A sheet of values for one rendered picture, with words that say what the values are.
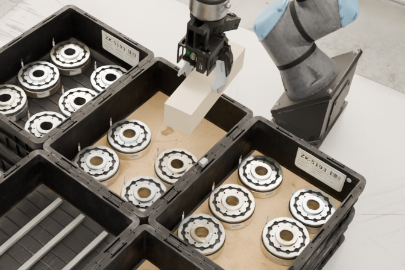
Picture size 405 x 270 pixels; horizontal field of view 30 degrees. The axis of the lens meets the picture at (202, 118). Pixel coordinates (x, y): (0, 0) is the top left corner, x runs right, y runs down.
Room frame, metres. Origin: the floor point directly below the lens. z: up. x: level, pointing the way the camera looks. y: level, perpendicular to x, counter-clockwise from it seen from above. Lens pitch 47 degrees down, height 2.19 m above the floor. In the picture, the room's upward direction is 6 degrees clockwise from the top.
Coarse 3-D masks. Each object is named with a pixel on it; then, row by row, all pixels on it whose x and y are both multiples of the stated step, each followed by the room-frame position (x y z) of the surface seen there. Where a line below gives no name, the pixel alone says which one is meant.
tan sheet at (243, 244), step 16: (288, 176) 1.12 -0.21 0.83; (288, 192) 1.07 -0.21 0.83; (256, 208) 1.02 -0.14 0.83; (272, 208) 1.03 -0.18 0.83; (336, 208) 1.04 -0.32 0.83; (256, 224) 0.98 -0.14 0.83; (240, 240) 0.93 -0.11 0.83; (256, 240) 0.93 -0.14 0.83; (224, 256) 0.89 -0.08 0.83; (240, 256) 0.89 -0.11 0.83; (256, 256) 0.89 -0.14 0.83
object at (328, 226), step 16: (272, 128) 1.18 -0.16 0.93; (224, 144) 1.11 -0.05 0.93; (304, 144) 1.14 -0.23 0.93; (208, 160) 1.06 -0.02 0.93; (336, 160) 1.10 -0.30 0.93; (192, 176) 1.01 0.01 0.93; (352, 176) 1.06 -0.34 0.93; (176, 192) 0.96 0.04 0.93; (352, 192) 1.01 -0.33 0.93; (160, 208) 0.92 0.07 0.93; (176, 240) 0.85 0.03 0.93; (320, 240) 0.88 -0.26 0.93; (304, 256) 0.84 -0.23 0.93
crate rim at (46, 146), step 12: (156, 60) 1.36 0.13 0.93; (144, 72) 1.32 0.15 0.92; (120, 84) 1.27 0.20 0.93; (108, 96) 1.23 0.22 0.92; (228, 96) 1.26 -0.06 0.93; (96, 108) 1.18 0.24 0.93; (240, 108) 1.23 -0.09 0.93; (60, 132) 1.10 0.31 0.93; (228, 132) 1.15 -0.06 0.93; (48, 144) 1.06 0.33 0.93; (216, 144) 1.11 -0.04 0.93; (60, 156) 1.03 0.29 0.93; (204, 156) 1.07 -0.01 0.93; (72, 168) 1.00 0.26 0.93; (192, 168) 1.03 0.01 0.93; (96, 180) 0.97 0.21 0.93; (180, 180) 1.00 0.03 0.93; (108, 192) 0.95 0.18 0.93; (156, 204) 0.93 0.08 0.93; (144, 216) 0.90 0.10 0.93
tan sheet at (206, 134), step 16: (160, 96) 1.34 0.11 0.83; (144, 112) 1.28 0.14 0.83; (160, 112) 1.28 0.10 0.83; (160, 128) 1.23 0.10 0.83; (208, 128) 1.25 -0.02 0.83; (96, 144) 1.16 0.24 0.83; (160, 144) 1.18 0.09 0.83; (176, 144) 1.18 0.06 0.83; (192, 144) 1.19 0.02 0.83; (208, 144) 1.20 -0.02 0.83; (128, 160) 1.12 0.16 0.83; (144, 160) 1.12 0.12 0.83; (128, 176) 1.07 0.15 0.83
